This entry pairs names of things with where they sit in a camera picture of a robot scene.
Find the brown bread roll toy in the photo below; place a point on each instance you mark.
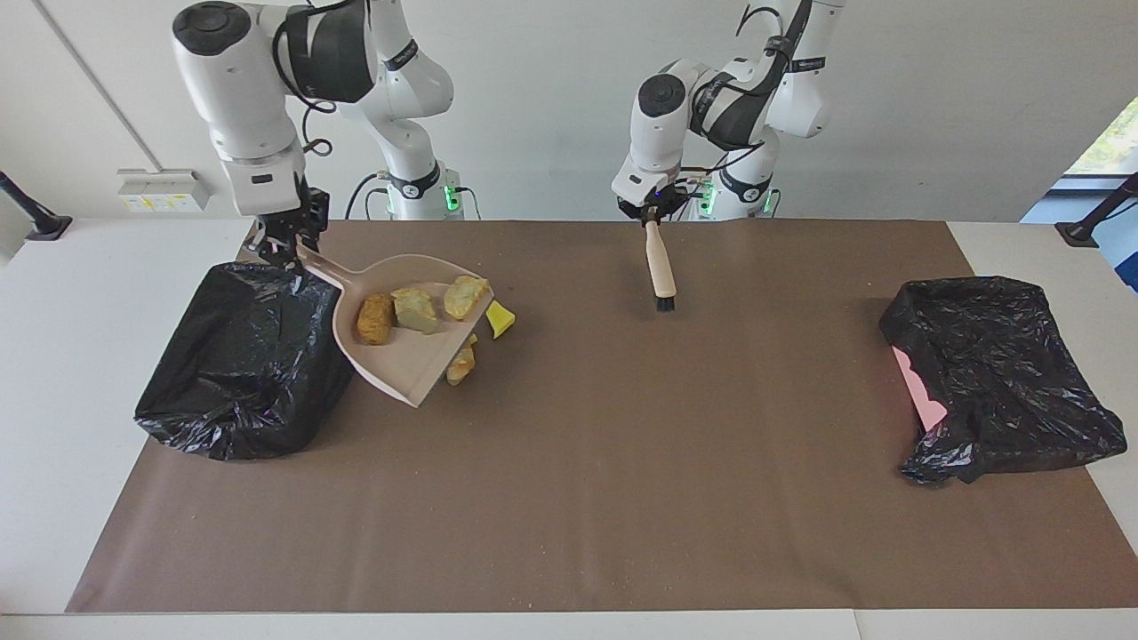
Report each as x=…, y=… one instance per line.
x=375, y=320

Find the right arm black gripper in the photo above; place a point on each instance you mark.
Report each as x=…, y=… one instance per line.
x=298, y=218

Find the pink plastic bin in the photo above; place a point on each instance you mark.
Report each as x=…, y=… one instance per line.
x=920, y=391

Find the beige plastic dustpan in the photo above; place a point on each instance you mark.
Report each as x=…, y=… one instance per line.
x=409, y=364

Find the yellow wedge sponge piece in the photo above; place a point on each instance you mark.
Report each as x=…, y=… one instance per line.
x=500, y=318

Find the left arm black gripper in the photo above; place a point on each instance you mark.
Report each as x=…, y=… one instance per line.
x=656, y=204

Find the black stand with clamp foot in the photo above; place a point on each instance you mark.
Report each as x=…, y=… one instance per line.
x=1089, y=227
x=36, y=218

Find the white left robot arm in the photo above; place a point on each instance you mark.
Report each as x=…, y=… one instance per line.
x=658, y=133

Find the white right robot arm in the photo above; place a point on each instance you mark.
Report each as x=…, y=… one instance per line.
x=240, y=89

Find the white wall socket box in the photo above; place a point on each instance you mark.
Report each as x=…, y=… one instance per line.
x=164, y=191

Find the pale green trash piece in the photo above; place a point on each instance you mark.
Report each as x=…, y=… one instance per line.
x=414, y=310

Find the black plastic trash bag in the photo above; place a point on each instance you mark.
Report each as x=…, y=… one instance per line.
x=1005, y=373

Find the left black-bagged bin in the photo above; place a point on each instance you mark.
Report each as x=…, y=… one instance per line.
x=240, y=364

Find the pale yellow trash piece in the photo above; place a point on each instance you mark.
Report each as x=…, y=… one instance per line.
x=465, y=297

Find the striped orange croissant toy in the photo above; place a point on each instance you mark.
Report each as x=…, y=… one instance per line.
x=460, y=366

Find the window with green view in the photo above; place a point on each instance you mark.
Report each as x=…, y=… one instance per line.
x=1111, y=142

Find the brown paper table mat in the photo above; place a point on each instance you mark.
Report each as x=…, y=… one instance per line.
x=569, y=551

